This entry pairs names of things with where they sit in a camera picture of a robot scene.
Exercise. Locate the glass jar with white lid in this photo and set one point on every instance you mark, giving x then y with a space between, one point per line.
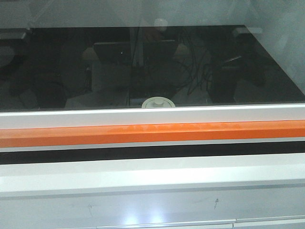
157 102

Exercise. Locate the orange sash handle bar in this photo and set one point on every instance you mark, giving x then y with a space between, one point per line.
113 134

